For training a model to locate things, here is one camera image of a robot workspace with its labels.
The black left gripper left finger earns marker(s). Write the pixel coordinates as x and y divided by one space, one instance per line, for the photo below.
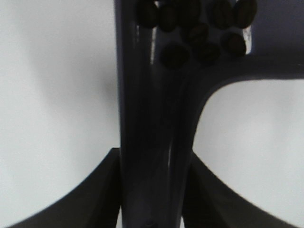
94 203

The purple plastic dustpan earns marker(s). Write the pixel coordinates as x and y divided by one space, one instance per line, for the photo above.
242 116

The pile of coffee beans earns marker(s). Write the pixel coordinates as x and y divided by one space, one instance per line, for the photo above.
186 15

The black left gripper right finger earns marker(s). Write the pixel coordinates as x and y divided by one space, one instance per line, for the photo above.
210 203

